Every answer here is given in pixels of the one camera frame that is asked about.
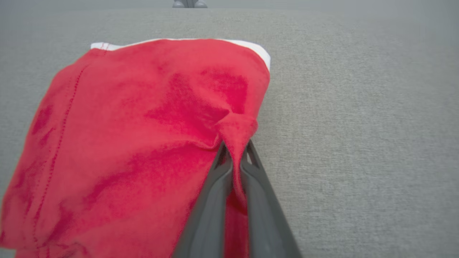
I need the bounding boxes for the grey upholstered sofa cushion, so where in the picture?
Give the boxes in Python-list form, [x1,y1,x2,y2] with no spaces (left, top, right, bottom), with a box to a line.
[0,6,459,258]

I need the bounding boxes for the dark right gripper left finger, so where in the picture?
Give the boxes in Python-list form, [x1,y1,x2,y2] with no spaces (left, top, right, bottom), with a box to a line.
[172,142,234,258]

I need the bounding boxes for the grey partition post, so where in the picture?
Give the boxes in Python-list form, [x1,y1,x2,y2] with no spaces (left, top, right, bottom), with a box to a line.
[172,0,208,9]

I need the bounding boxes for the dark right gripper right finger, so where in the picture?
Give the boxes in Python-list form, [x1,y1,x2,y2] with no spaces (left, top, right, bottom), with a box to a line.
[240,140,302,258]

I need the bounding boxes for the red shorts with white trim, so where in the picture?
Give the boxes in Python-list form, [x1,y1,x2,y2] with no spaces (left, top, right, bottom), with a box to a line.
[0,38,271,258]

